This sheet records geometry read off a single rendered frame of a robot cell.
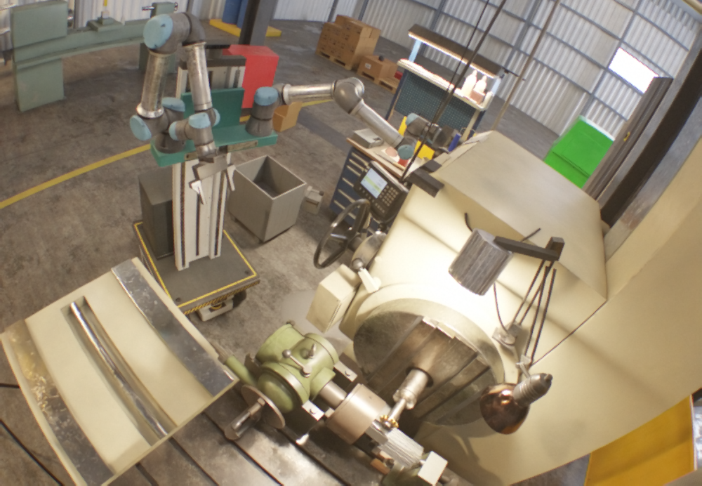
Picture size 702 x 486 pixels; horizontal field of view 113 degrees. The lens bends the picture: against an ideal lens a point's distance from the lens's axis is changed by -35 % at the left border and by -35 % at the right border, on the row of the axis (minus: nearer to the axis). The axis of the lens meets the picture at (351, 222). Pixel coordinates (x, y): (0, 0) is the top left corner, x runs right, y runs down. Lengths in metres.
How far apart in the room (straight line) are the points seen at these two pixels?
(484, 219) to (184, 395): 1.42
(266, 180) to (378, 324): 2.50
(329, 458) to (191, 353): 0.81
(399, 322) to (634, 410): 0.90
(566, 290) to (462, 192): 0.40
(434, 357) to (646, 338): 0.67
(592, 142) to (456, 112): 2.38
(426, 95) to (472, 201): 2.39
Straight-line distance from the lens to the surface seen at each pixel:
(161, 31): 1.30
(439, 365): 1.18
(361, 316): 1.36
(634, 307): 1.08
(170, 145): 1.66
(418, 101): 3.33
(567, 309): 1.07
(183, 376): 1.75
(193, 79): 1.44
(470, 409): 1.32
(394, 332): 1.19
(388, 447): 1.22
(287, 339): 1.19
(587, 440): 1.53
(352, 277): 1.34
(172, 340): 1.81
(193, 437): 1.36
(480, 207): 0.97
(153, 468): 1.35
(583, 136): 5.00
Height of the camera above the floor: 2.32
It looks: 38 degrees down
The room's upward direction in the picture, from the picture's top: 23 degrees clockwise
